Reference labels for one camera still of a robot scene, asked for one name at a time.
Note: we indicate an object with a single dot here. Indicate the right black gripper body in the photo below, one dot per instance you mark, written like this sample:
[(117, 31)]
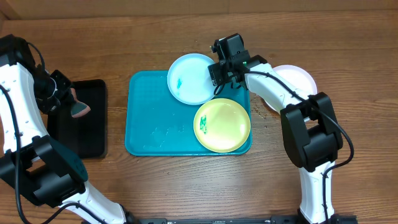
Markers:
[(222, 74)]

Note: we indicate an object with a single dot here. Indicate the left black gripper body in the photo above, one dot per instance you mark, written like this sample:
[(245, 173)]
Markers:
[(48, 92)]

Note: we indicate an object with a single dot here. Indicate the black pink sponge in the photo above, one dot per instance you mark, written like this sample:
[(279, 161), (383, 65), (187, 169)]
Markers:
[(78, 108)]

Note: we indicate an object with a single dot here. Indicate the light blue plate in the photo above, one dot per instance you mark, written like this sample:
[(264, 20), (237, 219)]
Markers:
[(189, 80)]

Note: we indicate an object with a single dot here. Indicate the white plate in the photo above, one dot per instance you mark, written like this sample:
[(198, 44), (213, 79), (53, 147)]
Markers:
[(296, 78)]

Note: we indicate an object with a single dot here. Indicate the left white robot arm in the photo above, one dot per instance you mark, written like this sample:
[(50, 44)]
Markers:
[(39, 168)]

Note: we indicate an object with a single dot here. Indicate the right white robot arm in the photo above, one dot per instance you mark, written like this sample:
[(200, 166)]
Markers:
[(310, 132)]

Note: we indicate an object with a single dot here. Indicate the black rectangular water tray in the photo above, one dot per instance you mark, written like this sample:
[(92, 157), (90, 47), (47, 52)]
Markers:
[(86, 135)]

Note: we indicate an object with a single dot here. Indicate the teal plastic tray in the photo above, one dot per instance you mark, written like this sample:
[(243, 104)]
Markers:
[(157, 124)]

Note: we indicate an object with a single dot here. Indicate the green rimmed yellow plate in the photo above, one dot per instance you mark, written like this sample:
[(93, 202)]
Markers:
[(221, 125)]

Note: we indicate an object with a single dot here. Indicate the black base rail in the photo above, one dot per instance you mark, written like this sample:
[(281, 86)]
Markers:
[(276, 219)]

